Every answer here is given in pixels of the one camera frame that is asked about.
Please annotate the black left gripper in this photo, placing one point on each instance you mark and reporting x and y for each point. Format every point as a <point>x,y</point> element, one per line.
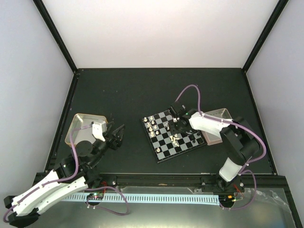
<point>116,140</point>

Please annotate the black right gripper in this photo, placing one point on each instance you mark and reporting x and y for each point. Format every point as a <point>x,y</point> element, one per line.
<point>186,129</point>

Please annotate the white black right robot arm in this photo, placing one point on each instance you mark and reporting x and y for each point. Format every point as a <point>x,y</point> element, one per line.
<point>243,146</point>

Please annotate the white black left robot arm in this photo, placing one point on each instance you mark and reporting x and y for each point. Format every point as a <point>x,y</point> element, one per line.
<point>76,172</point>

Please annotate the pile of white chess pieces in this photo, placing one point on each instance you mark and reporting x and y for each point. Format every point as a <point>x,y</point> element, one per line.
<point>174,139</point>

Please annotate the black chess pieces group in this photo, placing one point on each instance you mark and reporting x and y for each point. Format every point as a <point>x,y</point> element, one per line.
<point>196,137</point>

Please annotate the black grey chess board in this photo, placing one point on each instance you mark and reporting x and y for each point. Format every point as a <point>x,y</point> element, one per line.
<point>166,145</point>

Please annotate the left controller circuit board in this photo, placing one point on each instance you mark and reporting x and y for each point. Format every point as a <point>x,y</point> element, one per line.
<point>95,196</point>

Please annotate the controller circuit board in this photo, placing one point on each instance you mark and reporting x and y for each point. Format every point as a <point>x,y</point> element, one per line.
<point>230,198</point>
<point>95,196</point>

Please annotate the right controller circuit board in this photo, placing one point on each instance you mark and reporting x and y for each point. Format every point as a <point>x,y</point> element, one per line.
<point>230,198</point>

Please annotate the gold rimmed metal tin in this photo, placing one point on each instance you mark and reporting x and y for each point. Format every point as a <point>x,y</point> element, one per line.
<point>81,128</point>

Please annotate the pink metal tray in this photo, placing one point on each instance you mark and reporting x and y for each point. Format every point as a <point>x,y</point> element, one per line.
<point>219,113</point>

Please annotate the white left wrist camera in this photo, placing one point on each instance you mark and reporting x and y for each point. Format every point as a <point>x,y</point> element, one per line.
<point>98,129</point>

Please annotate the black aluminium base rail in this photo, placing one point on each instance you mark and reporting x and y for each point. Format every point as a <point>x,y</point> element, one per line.
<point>205,182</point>

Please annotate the white slotted cable duct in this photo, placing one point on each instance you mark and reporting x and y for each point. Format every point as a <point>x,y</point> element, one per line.
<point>148,198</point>

